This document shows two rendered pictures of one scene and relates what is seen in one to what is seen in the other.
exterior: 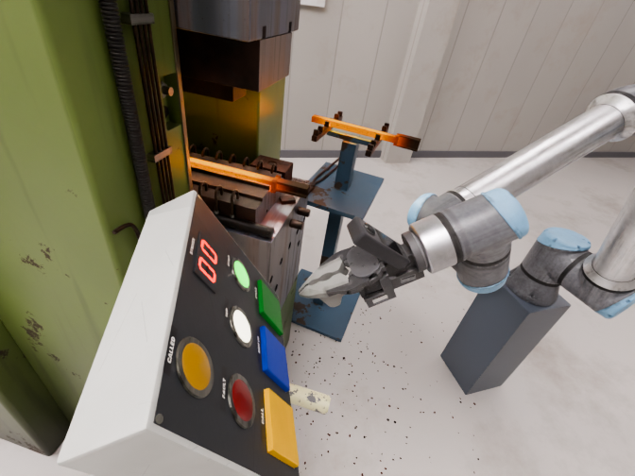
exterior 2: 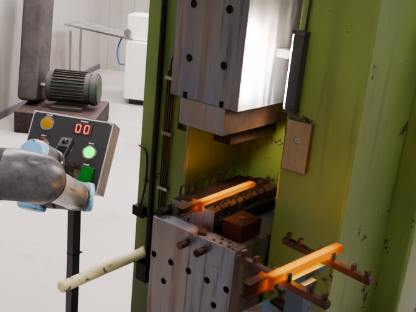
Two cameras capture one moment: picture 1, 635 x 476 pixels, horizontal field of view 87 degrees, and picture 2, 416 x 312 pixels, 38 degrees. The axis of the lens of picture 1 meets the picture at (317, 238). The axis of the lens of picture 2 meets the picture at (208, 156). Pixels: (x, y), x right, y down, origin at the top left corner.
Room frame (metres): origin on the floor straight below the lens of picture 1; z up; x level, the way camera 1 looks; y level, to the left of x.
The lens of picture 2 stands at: (1.82, -1.60, 1.83)
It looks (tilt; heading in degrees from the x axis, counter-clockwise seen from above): 18 degrees down; 119
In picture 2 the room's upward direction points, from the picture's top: 6 degrees clockwise
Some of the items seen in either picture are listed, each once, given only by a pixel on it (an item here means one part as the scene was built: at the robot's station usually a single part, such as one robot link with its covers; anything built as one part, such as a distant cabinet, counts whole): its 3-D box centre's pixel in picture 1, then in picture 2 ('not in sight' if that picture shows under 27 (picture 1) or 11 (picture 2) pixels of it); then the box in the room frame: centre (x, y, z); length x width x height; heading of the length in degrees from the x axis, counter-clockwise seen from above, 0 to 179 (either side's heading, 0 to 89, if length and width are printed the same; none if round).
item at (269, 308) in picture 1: (267, 308); (83, 176); (0.39, 0.07, 1.01); 0.07 x 0.05 x 0.07; 16
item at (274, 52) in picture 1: (190, 42); (237, 108); (0.86, 0.36, 1.32); 0.42 x 0.20 x 0.10; 81
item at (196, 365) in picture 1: (196, 365); (47, 123); (0.17, 0.09, 1.16); 0.05 x 0.03 x 0.04; 171
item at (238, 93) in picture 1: (184, 74); (246, 128); (0.89, 0.40, 1.24); 0.30 x 0.07 x 0.06; 81
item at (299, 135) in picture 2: not in sight; (297, 146); (1.16, 0.23, 1.27); 0.09 x 0.02 x 0.17; 171
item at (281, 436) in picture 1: (278, 428); not in sight; (0.20, 0.01, 1.01); 0.07 x 0.05 x 0.07; 16
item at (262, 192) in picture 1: (201, 181); (227, 199); (0.86, 0.36, 0.96); 0.42 x 0.20 x 0.09; 81
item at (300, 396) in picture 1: (248, 379); (104, 268); (0.47, 0.12, 0.62); 0.44 x 0.05 x 0.05; 81
